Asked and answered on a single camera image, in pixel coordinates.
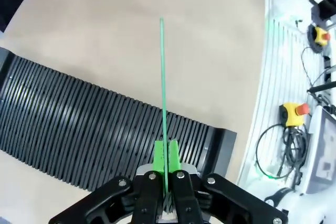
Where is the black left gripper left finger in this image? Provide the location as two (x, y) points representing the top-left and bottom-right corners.
(48, 140), (166, 224)

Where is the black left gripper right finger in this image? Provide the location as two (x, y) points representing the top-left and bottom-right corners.
(167, 140), (289, 224)

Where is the green PCB board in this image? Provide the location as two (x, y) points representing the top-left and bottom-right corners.
(159, 17), (172, 212)

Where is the black slotted PCB rack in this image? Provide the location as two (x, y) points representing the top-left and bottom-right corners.
(0, 47), (238, 192)

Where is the yellow emergency stop, boxy housing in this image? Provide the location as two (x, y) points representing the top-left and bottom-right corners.
(278, 102), (310, 128)

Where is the white control box with screen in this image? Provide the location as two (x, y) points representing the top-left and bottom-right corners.
(304, 105), (336, 196)

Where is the white ribbed platform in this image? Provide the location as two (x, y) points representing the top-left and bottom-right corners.
(236, 0), (336, 190)

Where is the black tripod leg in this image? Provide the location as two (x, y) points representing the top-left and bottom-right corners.
(306, 80), (336, 94)

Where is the yellow emergency stop, round black base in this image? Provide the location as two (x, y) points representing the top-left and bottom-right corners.
(306, 23), (332, 52)

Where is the black box on platform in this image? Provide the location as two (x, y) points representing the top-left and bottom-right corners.
(309, 0), (336, 29)

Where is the black looped cable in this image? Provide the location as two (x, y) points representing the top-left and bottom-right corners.
(255, 123), (310, 180)

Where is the black cable bundle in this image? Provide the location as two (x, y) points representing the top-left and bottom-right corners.
(282, 125), (309, 185)

